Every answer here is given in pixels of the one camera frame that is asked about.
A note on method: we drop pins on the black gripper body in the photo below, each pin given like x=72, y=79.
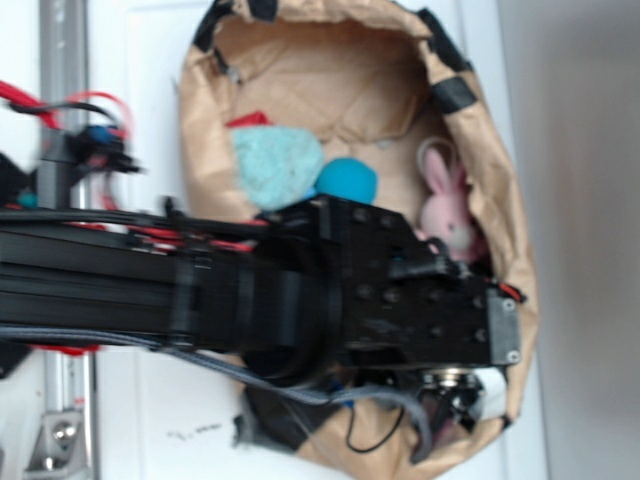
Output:
x=396, y=303

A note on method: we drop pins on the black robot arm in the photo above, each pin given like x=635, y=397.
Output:
x=240, y=299

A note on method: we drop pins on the pink plush bunny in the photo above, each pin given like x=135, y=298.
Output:
x=446, y=213

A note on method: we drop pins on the blue dimpled ball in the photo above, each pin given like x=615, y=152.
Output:
x=348, y=178

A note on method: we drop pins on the light blue terry cloth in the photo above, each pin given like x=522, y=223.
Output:
x=277, y=165

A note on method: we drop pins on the brown paper bag bin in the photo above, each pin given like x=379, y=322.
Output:
x=371, y=80

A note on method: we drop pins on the red crumpled object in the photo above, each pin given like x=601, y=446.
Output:
x=257, y=118

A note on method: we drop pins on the white plastic tray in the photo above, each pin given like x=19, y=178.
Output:
x=160, y=417

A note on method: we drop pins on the aluminium extrusion rail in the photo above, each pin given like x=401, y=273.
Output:
x=69, y=381

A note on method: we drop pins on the metal corner bracket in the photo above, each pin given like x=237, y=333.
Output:
x=60, y=449

